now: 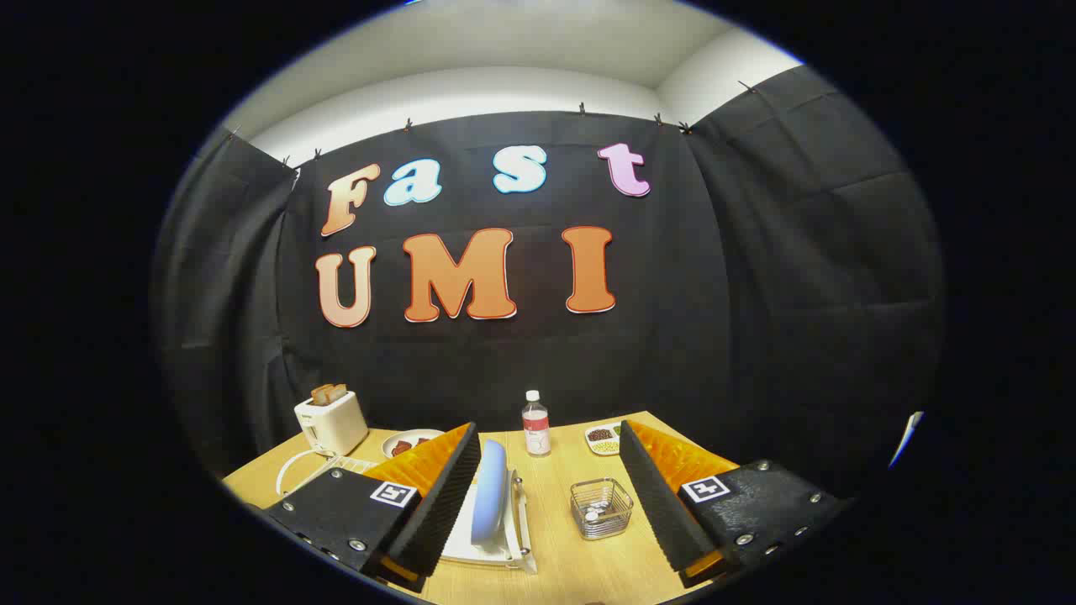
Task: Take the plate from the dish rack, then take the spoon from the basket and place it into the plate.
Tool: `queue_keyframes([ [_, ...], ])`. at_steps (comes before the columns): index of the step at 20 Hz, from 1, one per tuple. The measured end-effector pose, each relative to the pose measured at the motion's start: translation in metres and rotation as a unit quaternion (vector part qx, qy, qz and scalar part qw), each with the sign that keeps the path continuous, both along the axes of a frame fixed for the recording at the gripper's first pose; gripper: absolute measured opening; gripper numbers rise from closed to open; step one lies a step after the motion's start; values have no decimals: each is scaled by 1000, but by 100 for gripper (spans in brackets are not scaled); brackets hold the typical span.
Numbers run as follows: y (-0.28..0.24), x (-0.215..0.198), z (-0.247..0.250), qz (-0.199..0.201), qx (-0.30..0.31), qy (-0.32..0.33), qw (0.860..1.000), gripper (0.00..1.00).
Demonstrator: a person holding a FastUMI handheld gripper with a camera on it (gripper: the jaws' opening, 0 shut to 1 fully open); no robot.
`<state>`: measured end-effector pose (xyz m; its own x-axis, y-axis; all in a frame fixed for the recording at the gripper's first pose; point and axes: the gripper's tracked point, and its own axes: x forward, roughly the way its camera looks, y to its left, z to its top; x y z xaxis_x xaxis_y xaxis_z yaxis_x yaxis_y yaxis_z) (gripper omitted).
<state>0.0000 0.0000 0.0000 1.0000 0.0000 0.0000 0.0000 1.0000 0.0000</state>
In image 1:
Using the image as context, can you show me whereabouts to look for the white round dish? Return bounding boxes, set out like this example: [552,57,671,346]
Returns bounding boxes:
[382,429,446,460]

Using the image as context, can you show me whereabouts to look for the white wire dish rack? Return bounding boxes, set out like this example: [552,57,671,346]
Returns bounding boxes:
[277,450,539,574]

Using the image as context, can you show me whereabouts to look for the clear bottle with red label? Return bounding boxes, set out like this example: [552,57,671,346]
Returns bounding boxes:
[521,390,552,457]

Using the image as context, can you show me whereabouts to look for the black backdrop cloth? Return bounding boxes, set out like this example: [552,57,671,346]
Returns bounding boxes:
[151,66,947,505]

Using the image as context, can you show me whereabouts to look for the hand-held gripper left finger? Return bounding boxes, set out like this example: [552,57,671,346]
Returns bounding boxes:
[263,422,483,593]

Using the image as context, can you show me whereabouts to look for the blue plate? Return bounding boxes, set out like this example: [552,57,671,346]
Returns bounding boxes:
[471,439,509,547]

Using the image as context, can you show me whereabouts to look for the metal wire basket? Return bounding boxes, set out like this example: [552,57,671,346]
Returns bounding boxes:
[570,477,635,540]

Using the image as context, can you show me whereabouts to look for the white divided snack dish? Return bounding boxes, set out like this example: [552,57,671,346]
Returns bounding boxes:
[584,422,624,457]

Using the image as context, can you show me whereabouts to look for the white toaster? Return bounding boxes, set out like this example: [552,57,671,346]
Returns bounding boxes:
[293,391,370,457]

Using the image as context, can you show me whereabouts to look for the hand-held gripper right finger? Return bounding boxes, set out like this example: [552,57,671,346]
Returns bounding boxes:
[618,418,850,589]

